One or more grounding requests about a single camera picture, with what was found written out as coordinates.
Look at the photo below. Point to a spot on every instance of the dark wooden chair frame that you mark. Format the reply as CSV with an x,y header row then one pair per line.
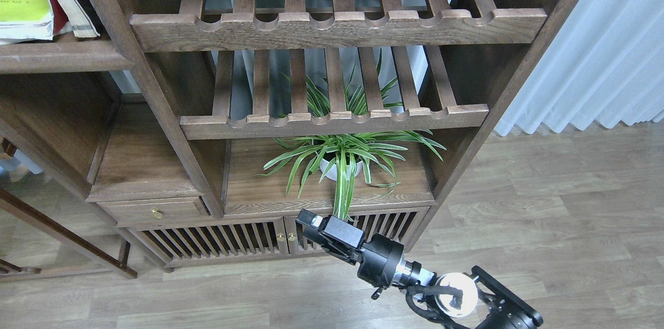
x,y
26,213

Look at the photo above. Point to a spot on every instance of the yellow green cover book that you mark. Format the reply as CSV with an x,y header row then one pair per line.
x,y
23,20

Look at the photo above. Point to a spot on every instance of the dark wooden bookshelf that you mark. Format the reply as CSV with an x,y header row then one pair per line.
x,y
176,106

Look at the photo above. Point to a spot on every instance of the white pleated curtain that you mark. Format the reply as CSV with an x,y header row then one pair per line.
x,y
604,67

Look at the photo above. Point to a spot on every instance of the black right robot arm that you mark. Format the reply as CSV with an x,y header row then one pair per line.
x,y
439,299

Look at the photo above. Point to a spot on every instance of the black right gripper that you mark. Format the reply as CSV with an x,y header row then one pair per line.
x,y
381,260

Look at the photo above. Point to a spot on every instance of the brass drawer knob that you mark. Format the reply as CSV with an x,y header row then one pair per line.
x,y
156,213

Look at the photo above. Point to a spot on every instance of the white plant pot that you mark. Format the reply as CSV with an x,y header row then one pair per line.
x,y
328,168

